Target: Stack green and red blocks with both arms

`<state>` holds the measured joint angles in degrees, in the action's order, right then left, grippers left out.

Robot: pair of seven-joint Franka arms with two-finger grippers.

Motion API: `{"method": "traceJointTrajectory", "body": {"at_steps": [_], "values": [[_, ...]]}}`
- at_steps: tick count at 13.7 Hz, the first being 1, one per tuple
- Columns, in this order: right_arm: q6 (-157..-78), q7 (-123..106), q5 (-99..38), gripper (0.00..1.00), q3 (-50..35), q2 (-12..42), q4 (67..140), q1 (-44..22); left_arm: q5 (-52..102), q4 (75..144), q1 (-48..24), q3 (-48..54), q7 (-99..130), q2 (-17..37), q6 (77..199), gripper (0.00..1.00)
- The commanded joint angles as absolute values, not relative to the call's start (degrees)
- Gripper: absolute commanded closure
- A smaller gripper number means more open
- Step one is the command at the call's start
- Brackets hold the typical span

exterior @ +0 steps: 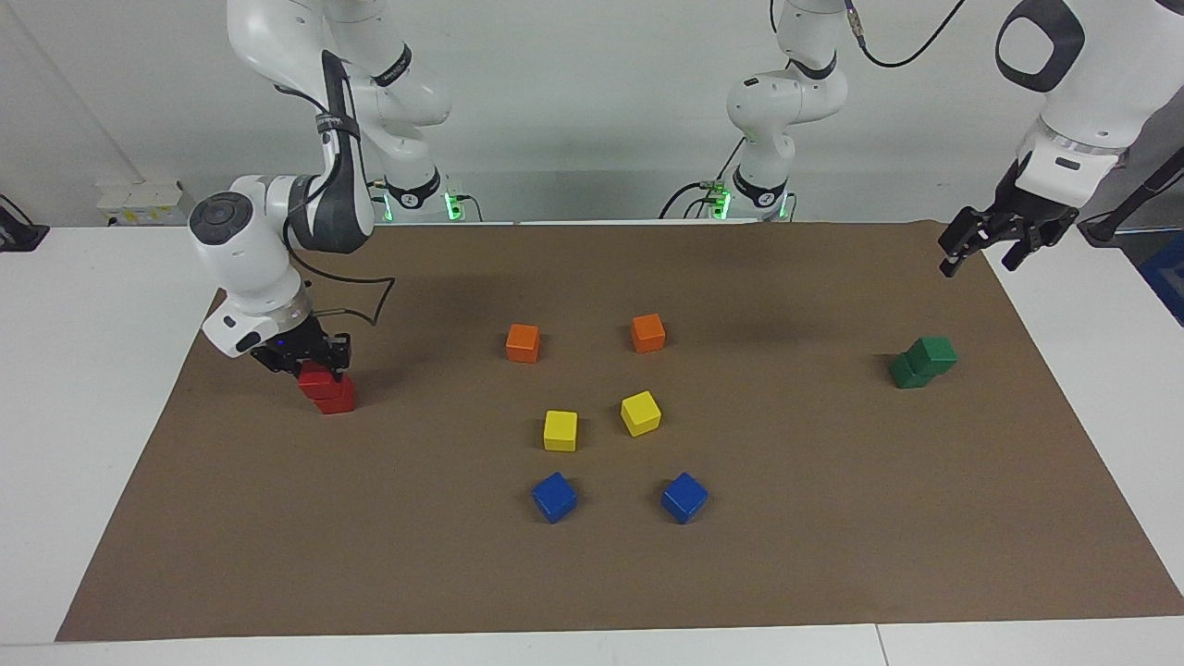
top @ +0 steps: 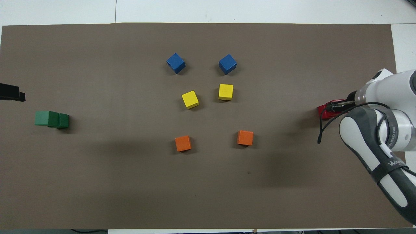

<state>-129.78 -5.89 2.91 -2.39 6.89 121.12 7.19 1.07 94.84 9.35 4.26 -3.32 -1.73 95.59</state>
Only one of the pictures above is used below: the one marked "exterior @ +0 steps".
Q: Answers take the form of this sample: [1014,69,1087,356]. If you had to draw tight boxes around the black clamp device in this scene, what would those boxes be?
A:
[0,194,49,253]

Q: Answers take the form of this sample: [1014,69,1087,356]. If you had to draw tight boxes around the blue wooden cube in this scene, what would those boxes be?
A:
[532,472,578,524]
[660,472,709,525]

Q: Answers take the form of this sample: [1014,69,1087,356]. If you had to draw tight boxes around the black stand pole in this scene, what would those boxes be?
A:
[1078,148,1184,246]

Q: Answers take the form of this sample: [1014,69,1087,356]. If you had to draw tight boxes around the brown table mat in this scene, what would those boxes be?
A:
[55,220,1184,642]

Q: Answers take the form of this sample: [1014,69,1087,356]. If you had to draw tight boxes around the white wall socket box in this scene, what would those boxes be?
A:
[97,180,200,226]

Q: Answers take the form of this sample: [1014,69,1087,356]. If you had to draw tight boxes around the blue crate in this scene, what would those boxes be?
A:
[1140,231,1184,325]

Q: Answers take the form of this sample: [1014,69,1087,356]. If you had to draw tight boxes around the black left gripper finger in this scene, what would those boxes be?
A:
[939,208,989,277]
[1003,222,1042,271]

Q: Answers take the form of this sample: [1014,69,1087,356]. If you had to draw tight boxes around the black left base cable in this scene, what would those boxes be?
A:
[659,139,746,221]

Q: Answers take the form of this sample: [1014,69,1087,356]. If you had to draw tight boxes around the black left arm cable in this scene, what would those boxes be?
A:
[772,0,968,68]

